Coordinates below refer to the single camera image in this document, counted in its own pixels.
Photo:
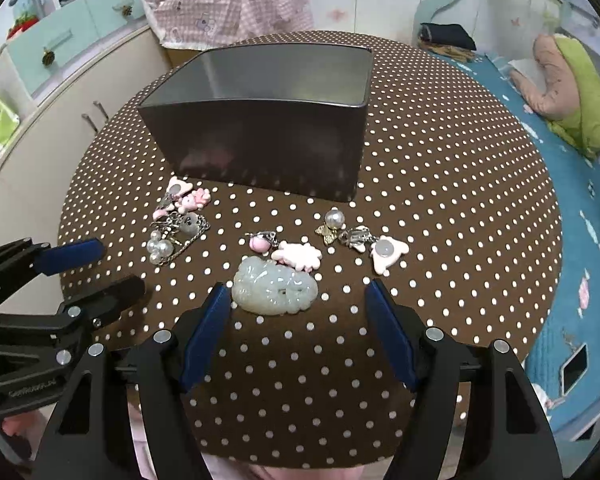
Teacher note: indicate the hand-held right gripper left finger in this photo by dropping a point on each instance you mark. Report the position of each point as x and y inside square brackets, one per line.
[206, 340]

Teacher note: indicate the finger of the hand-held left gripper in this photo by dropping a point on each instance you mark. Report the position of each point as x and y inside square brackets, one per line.
[115, 295]
[70, 256]

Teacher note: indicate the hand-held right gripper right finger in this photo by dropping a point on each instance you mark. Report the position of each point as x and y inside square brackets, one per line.
[392, 340]

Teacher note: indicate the pale green jade pendant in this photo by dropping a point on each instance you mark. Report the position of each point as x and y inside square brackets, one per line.
[275, 285]

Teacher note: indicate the grey metal tin box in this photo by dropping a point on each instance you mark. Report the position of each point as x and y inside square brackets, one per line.
[260, 135]

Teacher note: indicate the person's left hand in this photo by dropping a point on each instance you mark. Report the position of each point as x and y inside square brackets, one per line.
[20, 430]

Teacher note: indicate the white bear charm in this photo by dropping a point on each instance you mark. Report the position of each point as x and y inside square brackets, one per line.
[387, 252]

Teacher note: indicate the grey stone pendant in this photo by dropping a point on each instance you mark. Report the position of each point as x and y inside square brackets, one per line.
[190, 225]

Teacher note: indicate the silver clip earring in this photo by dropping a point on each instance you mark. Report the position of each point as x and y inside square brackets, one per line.
[357, 240]

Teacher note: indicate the pink bead clip earring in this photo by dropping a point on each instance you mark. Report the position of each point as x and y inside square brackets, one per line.
[257, 245]

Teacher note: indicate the pink cat charm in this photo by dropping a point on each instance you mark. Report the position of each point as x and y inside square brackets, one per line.
[192, 200]

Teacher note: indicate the pink white cloud charm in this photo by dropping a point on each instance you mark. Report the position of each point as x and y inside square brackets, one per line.
[297, 255]

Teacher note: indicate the pearl gold butterfly earring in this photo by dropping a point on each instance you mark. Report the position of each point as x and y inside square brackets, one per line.
[335, 218]

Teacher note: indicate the white curved cabinet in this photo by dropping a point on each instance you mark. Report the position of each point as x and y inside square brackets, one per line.
[55, 110]

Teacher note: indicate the brown polka dot tablecloth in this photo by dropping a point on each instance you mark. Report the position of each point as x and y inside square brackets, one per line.
[430, 185]

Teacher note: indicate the black smartphone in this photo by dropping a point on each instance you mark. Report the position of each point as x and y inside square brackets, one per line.
[575, 369]

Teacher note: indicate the blue printed bed sheet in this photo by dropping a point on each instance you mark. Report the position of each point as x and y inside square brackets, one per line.
[570, 210]

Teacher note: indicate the mint green drawer cabinet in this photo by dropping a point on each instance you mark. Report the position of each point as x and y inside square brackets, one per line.
[70, 35]

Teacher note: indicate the red flower decoration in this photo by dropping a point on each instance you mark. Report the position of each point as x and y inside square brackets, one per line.
[22, 22]

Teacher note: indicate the pink checked cloth cover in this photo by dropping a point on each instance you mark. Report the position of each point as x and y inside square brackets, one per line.
[230, 5]

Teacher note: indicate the dark folded clothes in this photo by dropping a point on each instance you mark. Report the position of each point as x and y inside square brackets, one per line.
[447, 37]

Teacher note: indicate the pink green plush pillow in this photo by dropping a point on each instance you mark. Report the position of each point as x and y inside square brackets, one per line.
[580, 95]

